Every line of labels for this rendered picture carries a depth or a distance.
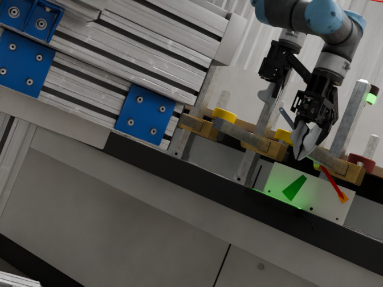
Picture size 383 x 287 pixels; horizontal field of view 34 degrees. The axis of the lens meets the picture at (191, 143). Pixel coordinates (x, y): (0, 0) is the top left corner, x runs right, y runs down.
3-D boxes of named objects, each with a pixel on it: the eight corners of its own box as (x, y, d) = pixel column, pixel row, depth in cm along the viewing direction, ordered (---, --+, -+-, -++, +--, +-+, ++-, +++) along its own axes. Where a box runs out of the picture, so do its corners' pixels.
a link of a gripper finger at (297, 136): (278, 151, 145) (293, 115, 145) (288, 156, 150) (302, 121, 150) (289, 155, 143) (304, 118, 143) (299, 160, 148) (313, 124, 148)
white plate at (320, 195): (342, 225, 168) (355, 191, 168) (261, 192, 183) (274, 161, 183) (342, 225, 169) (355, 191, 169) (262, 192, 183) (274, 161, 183)
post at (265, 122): (237, 199, 187) (295, 52, 188) (228, 195, 189) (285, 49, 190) (242, 201, 190) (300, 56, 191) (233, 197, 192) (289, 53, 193)
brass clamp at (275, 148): (274, 159, 182) (280, 143, 182) (237, 144, 190) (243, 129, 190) (282, 162, 187) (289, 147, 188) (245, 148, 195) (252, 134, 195)
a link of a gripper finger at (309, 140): (289, 155, 143) (304, 118, 143) (298, 160, 148) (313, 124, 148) (301, 159, 141) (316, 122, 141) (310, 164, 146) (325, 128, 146)
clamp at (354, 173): (354, 183, 169) (361, 166, 169) (311, 167, 176) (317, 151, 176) (361, 187, 174) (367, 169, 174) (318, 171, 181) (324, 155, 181)
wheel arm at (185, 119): (147, 111, 175) (153, 97, 175) (139, 107, 177) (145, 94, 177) (221, 143, 211) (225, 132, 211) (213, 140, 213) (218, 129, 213)
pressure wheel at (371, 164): (357, 195, 177) (372, 157, 177) (332, 185, 181) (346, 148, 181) (365, 199, 183) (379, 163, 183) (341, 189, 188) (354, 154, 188)
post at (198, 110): (175, 171, 201) (229, 35, 202) (167, 168, 203) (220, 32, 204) (180, 173, 204) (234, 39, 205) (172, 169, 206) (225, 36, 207)
